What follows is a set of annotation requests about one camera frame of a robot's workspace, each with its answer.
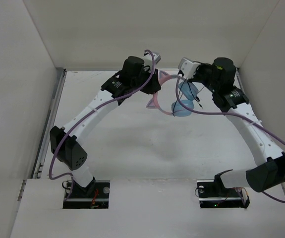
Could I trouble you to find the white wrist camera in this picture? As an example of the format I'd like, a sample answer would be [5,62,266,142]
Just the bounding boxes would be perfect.
[177,57,201,79]
[142,52,161,72]

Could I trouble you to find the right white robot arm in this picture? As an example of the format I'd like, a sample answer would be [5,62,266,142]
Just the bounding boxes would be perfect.
[188,58,285,195]

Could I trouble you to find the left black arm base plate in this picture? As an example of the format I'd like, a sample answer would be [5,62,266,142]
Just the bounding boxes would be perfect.
[61,180,111,209]

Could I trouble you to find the thin black headphone cable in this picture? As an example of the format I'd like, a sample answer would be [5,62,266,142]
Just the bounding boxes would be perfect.
[171,78,206,117]

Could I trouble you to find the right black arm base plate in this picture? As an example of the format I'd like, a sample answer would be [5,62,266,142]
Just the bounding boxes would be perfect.
[194,179,250,209]

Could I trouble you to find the left metal table rail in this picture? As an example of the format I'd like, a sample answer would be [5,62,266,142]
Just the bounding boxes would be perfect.
[29,67,66,179]

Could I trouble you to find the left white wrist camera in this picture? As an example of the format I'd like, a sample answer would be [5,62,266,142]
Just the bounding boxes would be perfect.
[142,52,161,72]

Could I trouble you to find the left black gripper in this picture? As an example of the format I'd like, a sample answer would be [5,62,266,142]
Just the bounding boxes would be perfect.
[132,66,162,95]

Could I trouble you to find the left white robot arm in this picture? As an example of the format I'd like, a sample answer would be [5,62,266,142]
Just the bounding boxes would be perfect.
[50,51,161,197]

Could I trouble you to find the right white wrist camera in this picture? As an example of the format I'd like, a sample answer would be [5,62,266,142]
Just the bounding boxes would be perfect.
[177,57,201,79]

